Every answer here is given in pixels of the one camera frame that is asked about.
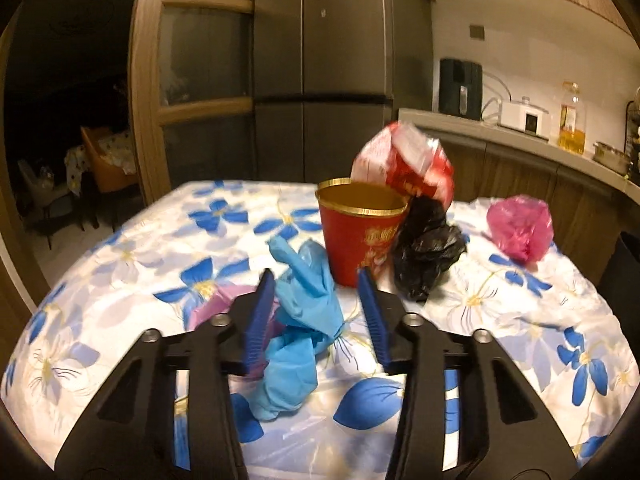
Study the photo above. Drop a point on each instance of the wooden glass panel door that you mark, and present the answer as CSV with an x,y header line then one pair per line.
x,y
205,2

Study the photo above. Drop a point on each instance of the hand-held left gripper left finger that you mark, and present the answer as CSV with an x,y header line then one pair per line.
x,y
260,320

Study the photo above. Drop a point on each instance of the white dotted cloth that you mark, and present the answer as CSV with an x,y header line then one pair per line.
x,y
75,162

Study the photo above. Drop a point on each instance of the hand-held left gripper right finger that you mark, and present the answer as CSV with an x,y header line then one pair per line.
x,y
374,320

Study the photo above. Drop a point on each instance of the black trash bin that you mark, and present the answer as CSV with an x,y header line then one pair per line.
x,y
622,270

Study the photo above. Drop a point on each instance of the dark wall outlet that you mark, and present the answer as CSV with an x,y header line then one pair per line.
x,y
477,31

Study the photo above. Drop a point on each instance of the white rice cooker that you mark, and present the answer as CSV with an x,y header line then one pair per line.
x,y
525,120

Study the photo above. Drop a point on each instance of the dark grey refrigerator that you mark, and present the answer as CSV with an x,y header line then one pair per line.
x,y
340,60

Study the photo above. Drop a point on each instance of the cooking oil bottle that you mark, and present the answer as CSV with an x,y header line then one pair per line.
x,y
571,135

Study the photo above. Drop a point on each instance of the pink plastic bag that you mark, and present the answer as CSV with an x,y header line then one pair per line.
x,y
520,227

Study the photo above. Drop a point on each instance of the stainless steel basin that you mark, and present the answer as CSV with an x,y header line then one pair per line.
x,y
612,157

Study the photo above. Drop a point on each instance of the black air fryer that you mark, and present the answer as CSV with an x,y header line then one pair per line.
x,y
460,90

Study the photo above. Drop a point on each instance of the blue rubber glove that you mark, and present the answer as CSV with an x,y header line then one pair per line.
x,y
300,320

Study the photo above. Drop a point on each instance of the black dish rack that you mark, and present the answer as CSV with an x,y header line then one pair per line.
x,y
634,130

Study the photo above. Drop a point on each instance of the orange chair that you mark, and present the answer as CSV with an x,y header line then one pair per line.
x,y
100,180

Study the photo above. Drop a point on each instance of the purple plastic bag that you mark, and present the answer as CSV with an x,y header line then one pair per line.
x,y
215,305

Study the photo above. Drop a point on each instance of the blue floral tablecloth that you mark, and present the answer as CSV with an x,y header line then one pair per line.
x,y
150,270

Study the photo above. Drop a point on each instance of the wooden base cabinet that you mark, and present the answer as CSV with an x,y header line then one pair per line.
x,y
510,175

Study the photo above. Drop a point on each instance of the red paper cup gold rim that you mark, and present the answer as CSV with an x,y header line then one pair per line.
x,y
360,240

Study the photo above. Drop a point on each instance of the black plastic bag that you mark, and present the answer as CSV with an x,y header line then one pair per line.
x,y
425,255

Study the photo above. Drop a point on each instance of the red white plastic bag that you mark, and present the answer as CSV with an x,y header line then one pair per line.
x,y
405,165

